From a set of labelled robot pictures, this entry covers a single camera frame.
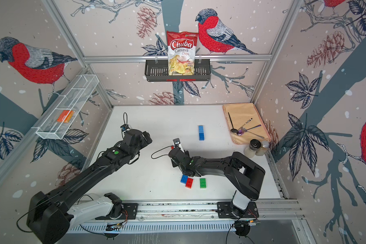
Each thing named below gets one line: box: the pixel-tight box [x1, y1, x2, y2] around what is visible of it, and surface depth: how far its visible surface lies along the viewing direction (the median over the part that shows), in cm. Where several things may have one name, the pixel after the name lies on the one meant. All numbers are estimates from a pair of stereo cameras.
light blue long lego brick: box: [198, 125, 205, 141], surface depth 105 cm
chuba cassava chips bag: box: [166, 30, 199, 76], surface depth 87 cm
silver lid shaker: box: [255, 140, 270, 157], surface depth 87 cm
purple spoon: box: [236, 124, 262, 136], surface depth 106 cm
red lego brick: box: [185, 177, 194, 189], surface depth 83 cm
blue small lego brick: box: [180, 174, 189, 185], surface depth 84 cm
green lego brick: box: [199, 177, 207, 189], surface depth 83 cm
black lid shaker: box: [244, 138, 262, 159], surface depth 87 cm
